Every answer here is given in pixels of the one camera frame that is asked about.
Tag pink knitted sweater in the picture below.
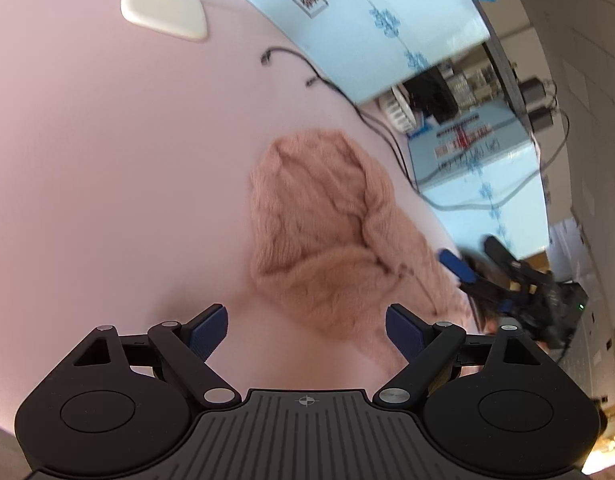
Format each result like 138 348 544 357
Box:
251 130 473 372

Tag right light blue cardboard box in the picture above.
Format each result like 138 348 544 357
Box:
407 100 548 259

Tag light blue cardboard box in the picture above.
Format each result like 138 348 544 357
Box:
248 0 490 104
407 100 548 259

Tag white striped ceramic bowl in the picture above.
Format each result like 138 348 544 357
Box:
377 87 419 136

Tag left light blue cardboard box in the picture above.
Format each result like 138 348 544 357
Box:
248 0 490 104

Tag white plastic lamp base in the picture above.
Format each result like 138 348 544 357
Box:
120 0 209 41

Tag black usb cable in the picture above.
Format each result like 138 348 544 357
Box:
258 46 421 191
306 77 573 212

